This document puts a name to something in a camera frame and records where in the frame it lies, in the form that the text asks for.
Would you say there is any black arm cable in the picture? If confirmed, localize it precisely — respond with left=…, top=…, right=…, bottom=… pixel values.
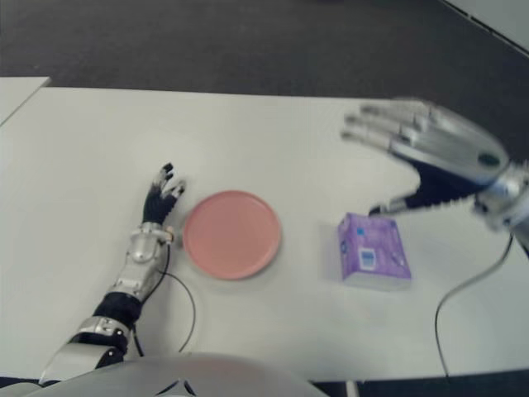
left=434, top=235, right=513, bottom=377
left=131, top=243, right=196, bottom=356

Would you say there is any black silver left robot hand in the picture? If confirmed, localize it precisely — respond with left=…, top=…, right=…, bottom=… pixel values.
left=142, top=163, right=187, bottom=227

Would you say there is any pink round plate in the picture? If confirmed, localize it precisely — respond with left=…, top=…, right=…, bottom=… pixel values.
left=183, top=189, right=284, bottom=281

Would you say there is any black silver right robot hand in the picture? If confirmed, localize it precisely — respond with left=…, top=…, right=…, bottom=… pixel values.
left=341, top=98, right=510, bottom=216

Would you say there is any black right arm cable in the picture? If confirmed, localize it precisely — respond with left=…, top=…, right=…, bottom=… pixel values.
left=434, top=235, right=513, bottom=377

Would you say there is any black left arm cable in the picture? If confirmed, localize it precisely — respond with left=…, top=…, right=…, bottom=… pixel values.
left=131, top=243, right=196, bottom=356

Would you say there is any purple tissue paper pack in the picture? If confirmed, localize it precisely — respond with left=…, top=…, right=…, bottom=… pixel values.
left=336, top=212, right=412, bottom=292

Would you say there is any white side table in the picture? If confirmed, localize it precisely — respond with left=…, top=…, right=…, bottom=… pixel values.
left=0, top=77, right=50, bottom=125

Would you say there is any silver robot torso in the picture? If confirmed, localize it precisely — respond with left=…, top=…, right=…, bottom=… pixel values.
left=0, top=351, right=327, bottom=397

